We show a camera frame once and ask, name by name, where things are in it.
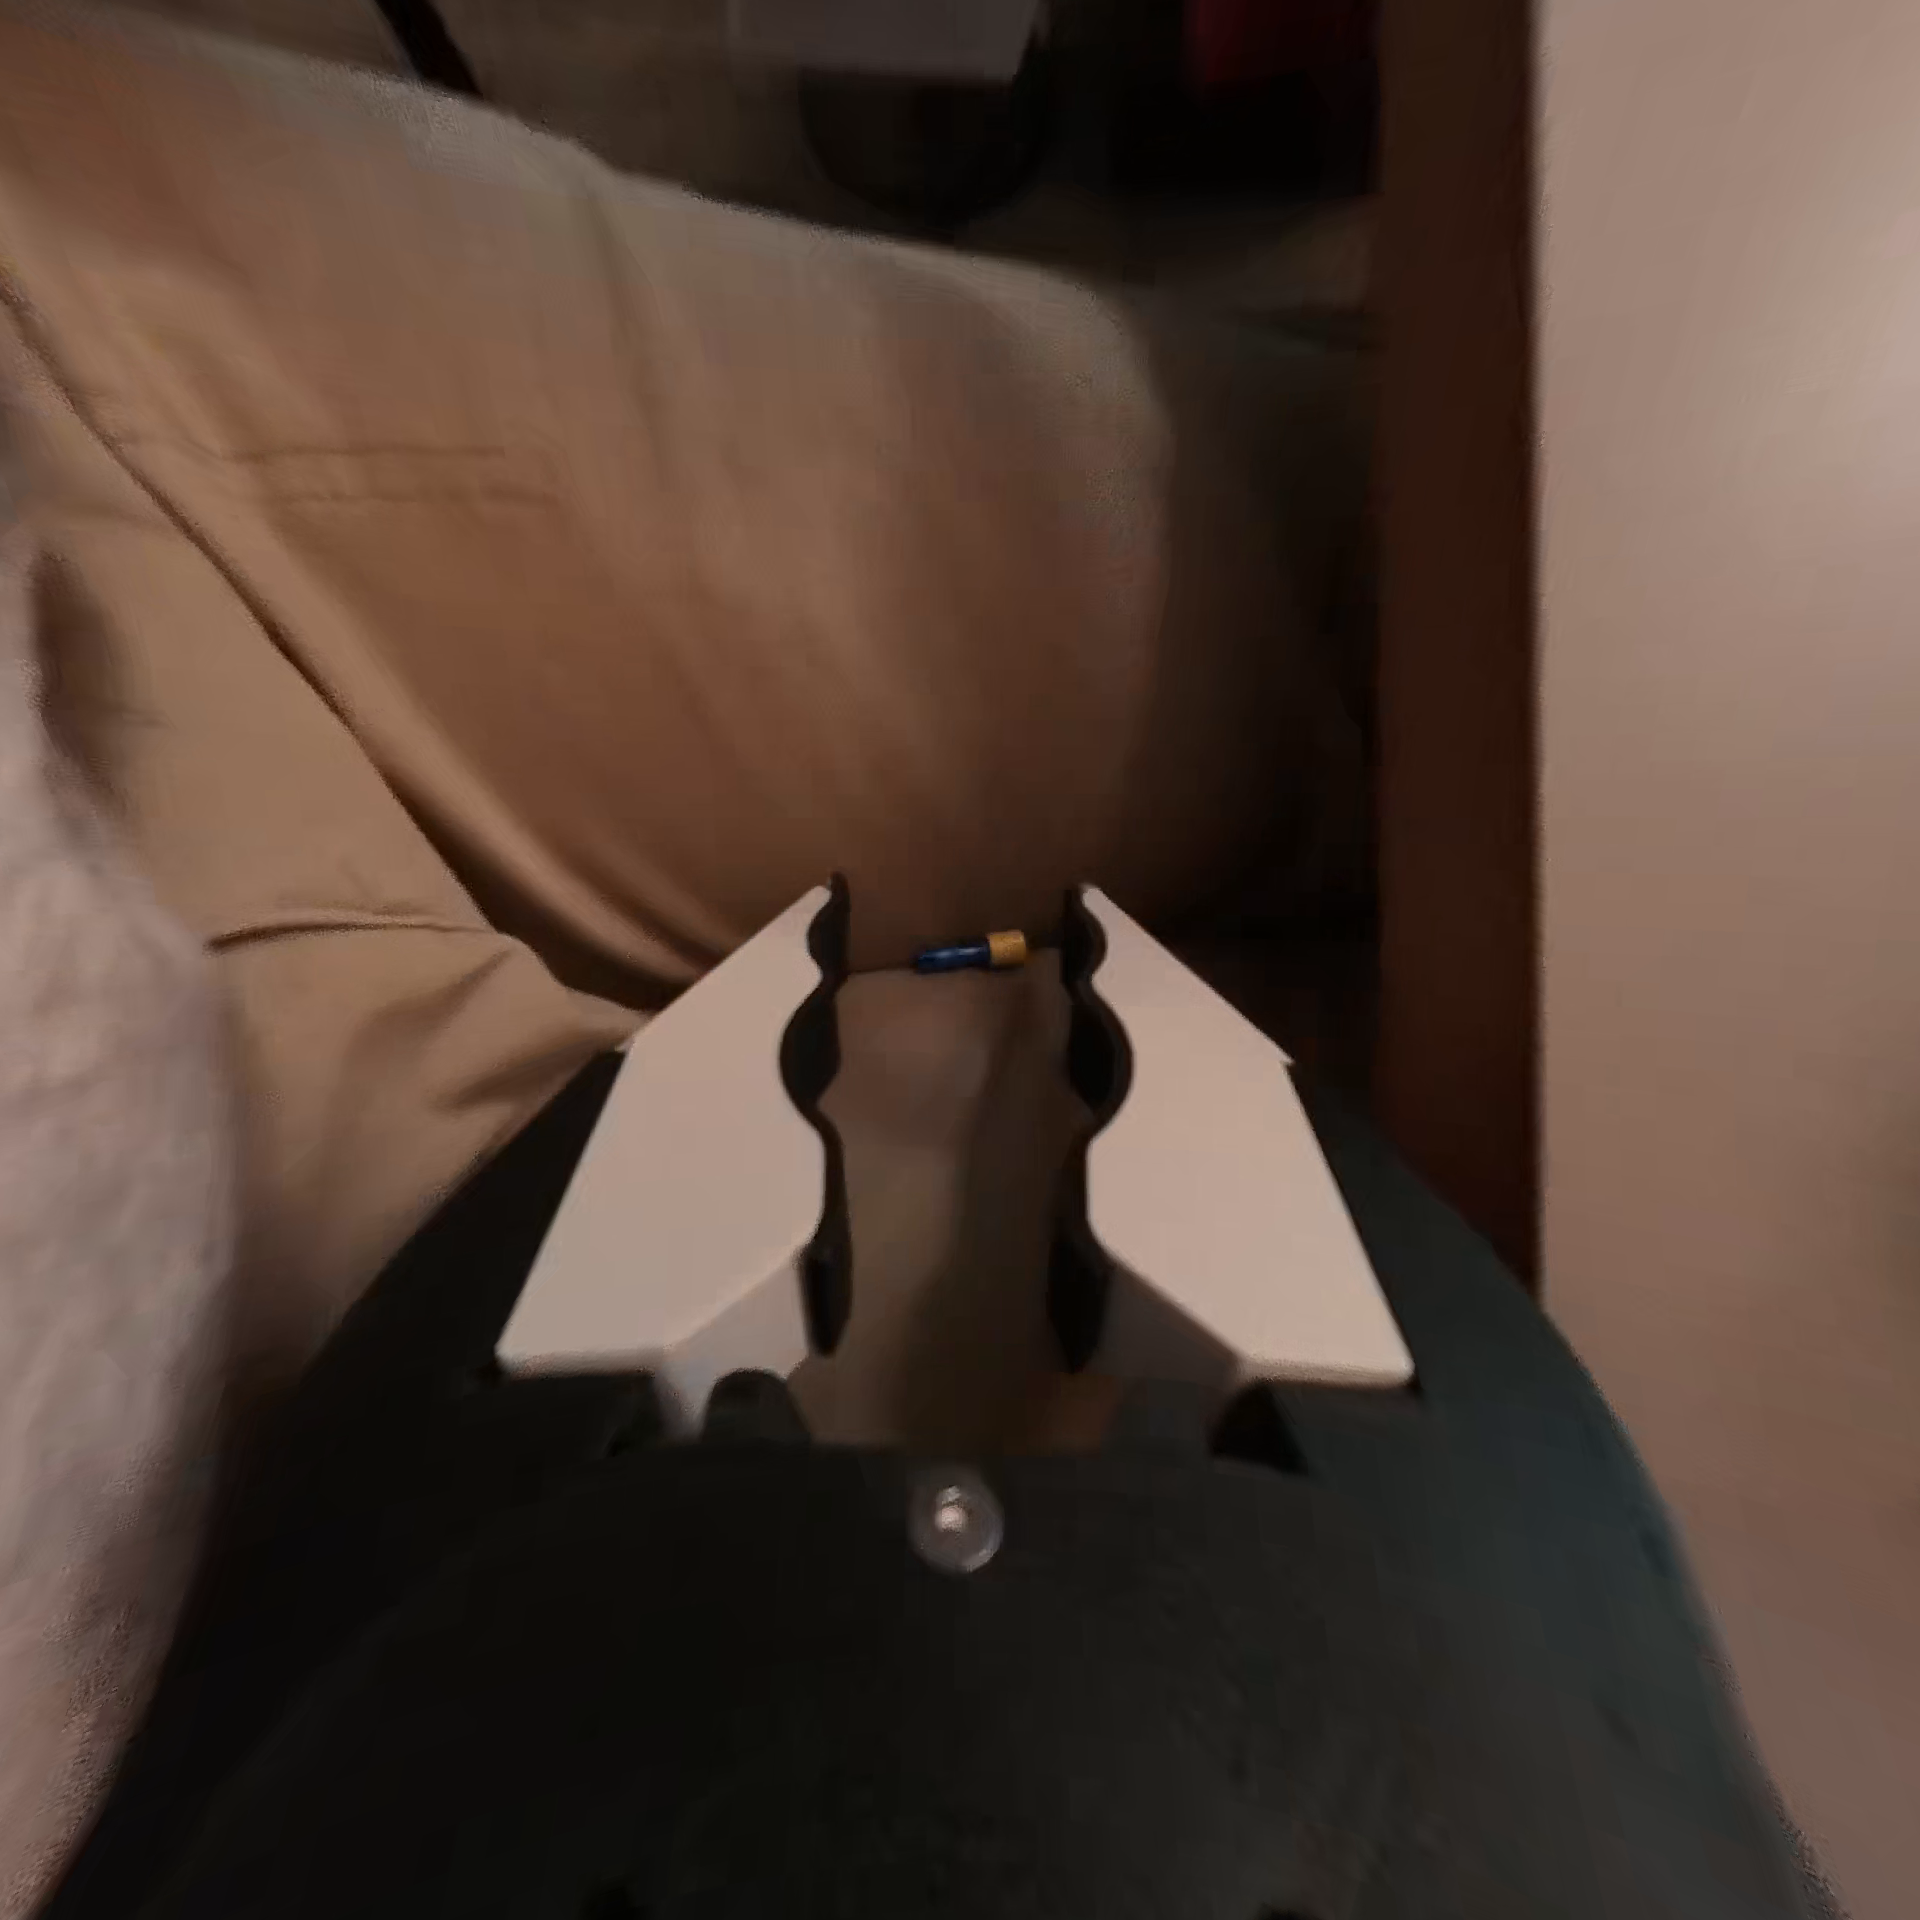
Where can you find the yellow lego bush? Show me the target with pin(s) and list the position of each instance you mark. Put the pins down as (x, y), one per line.
(1008, 945)

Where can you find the blue lego pin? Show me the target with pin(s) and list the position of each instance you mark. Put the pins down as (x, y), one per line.
(951, 952)

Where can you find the tan pillow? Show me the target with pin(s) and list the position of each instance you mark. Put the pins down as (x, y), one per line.
(525, 522)

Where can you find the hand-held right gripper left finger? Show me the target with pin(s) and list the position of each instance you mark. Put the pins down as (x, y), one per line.
(676, 1201)

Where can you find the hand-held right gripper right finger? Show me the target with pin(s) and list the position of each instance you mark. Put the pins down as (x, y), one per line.
(1252, 1201)

